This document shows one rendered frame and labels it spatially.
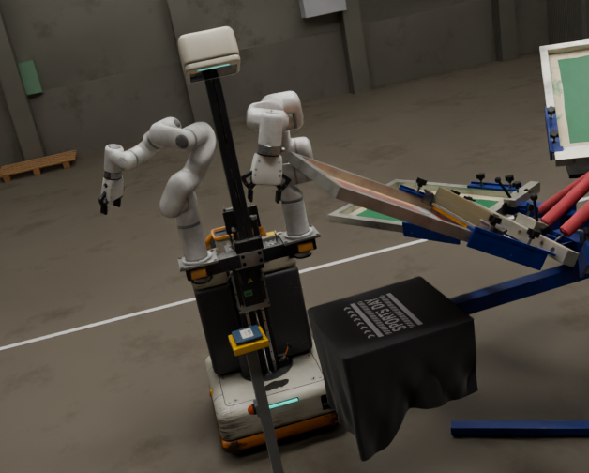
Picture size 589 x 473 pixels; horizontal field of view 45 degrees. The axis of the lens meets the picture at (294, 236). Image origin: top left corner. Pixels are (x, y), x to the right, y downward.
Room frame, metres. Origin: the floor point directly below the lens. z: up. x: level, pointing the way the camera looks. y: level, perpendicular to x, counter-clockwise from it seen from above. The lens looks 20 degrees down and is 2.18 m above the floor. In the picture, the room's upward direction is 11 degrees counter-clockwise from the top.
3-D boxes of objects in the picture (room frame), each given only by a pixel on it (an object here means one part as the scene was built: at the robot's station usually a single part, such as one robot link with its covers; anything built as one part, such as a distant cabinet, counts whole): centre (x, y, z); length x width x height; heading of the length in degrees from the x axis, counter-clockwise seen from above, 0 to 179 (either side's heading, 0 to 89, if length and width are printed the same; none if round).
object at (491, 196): (3.28, -0.77, 1.05); 1.08 x 0.61 x 0.23; 42
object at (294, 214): (2.89, -0.02, 1.21); 0.16 x 0.13 x 0.15; 9
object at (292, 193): (2.88, -0.03, 1.37); 0.13 x 0.10 x 0.16; 87
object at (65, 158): (11.17, 3.72, 0.06); 1.21 x 0.83 x 0.11; 99
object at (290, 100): (2.67, -0.04, 1.69); 0.21 x 0.15 x 0.16; 177
